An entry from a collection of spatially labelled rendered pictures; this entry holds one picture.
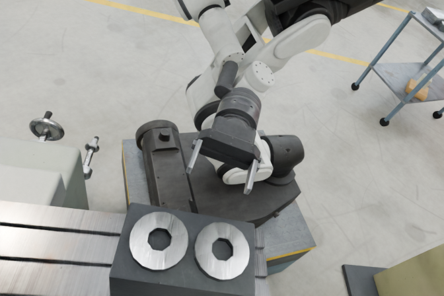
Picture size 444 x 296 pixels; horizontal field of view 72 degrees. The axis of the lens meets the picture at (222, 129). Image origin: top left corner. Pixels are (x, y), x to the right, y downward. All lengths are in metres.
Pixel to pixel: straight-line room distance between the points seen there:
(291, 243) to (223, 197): 0.41
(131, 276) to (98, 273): 0.20
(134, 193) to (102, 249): 0.71
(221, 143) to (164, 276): 0.23
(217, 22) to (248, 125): 0.27
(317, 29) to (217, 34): 0.23
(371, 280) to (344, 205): 0.48
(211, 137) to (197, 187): 0.72
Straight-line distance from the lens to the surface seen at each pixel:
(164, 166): 1.26
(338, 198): 2.30
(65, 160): 1.06
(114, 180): 1.90
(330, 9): 0.80
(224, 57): 0.71
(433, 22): 2.98
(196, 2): 0.77
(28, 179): 0.91
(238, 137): 0.57
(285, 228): 1.50
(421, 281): 1.89
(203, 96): 0.87
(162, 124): 1.38
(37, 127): 1.28
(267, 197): 1.33
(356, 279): 2.07
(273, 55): 0.77
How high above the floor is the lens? 1.64
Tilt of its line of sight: 47 degrees down
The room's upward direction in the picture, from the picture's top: 22 degrees clockwise
